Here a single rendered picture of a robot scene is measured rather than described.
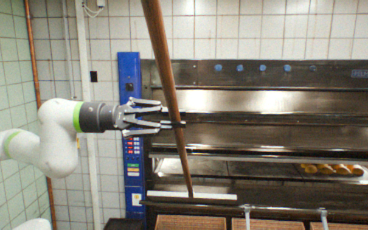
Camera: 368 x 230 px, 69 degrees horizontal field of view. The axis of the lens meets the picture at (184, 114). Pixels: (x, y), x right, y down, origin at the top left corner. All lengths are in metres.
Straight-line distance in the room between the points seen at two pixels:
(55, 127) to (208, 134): 1.41
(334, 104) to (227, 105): 0.75
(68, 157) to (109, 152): 1.41
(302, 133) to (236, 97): 0.56
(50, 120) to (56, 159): 0.11
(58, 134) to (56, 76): 1.48
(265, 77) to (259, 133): 0.42
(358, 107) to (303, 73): 0.46
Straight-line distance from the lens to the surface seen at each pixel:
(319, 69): 2.12
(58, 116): 0.82
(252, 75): 2.01
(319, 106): 2.14
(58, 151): 0.84
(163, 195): 1.74
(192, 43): 1.96
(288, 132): 2.14
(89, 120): 0.79
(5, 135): 1.24
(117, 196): 2.40
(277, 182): 2.26
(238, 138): 2.07
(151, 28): 0.48
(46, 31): 2.30
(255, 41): 1.99
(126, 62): 2.02
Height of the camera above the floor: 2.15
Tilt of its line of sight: 13 degrees down
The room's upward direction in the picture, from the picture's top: straight up
